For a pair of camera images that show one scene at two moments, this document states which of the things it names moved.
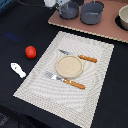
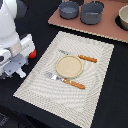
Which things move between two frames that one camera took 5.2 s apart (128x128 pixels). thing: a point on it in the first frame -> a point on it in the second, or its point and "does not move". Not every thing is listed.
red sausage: [30, 52] does not move
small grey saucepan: [69, 10] does not move
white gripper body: [55, 3] -> [15, 55]
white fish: [17, 69] does not move
